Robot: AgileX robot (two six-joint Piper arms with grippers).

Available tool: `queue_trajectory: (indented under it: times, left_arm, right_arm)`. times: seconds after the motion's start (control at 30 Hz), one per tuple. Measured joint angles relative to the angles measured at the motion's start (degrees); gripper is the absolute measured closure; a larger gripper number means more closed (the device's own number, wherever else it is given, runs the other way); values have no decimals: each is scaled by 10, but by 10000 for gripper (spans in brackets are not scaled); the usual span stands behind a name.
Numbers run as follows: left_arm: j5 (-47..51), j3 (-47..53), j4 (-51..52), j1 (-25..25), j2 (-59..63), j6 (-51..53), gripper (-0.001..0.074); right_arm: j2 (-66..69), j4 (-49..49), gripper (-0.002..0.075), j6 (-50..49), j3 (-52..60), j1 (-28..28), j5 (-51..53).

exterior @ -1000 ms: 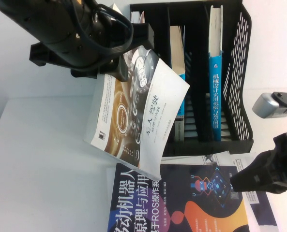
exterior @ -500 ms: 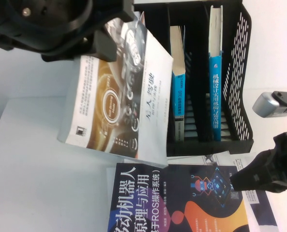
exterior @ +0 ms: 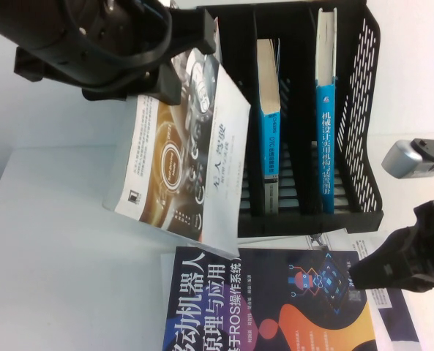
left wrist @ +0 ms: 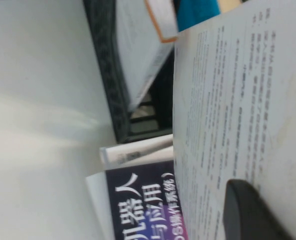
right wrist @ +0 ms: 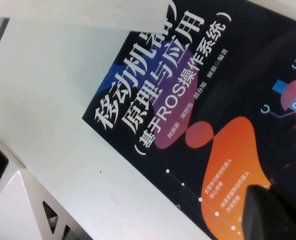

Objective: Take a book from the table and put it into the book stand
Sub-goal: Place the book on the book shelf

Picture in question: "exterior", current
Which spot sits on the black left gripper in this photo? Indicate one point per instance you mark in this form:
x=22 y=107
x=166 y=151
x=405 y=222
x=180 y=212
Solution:
x=103 y=51

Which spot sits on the white autonomous driving book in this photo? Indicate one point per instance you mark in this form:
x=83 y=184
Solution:
x=172 y=164

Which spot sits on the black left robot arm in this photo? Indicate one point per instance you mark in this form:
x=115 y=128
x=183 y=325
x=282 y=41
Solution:
x=26 y=14

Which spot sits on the blue and grey spine book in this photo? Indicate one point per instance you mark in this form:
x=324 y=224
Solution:
x=271 y=139

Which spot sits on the black plastic book stand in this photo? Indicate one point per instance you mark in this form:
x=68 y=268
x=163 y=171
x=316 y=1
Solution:
x=304 y=109

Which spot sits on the blue book with white title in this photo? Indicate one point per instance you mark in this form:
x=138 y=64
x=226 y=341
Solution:
x=326 y=146

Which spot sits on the dark robot book orange print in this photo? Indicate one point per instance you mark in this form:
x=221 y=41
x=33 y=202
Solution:
x=238 y=311

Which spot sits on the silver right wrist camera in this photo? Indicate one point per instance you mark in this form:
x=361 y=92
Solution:
x=403 y=161

